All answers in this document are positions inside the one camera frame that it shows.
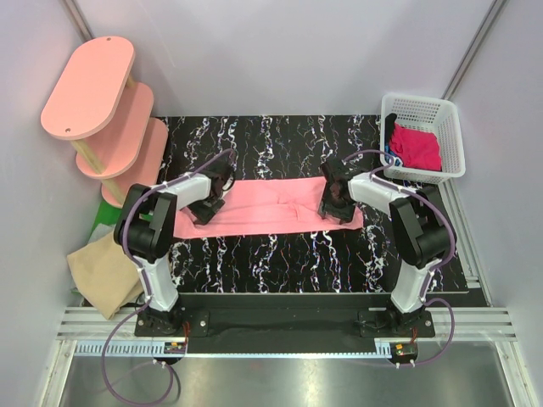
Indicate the aluminium frame rail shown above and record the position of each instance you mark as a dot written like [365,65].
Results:
[93,335]

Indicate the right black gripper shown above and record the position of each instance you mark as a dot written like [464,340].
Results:
[345,214]

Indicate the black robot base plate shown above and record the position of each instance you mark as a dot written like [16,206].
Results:
[363,314]

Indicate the pink t shirt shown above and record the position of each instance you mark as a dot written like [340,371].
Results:
[264,207]

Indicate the magenta t shirt in basket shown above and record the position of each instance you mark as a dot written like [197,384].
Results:
[417,149]

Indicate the white plastic laundry basket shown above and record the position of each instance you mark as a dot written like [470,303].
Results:
[434,115]

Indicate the black garment in basket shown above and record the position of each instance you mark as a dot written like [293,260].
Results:
[389,127]

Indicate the blue garment in basket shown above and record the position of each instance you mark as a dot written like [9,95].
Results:
[391,157]

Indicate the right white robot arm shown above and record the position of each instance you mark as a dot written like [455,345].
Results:
[423,235]

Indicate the grey folded t shirt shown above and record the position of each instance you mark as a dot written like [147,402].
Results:
[100,231]

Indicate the pink three-tier shelf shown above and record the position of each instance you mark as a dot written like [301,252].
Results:
[106,116]

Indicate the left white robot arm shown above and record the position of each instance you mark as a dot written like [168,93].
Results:
[145,231]

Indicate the beige folded t shirt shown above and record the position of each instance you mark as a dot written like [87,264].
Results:
[104,276]

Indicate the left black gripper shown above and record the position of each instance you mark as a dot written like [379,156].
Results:
[204,215]

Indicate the green folded t shirt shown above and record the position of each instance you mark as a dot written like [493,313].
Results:
[107,215]

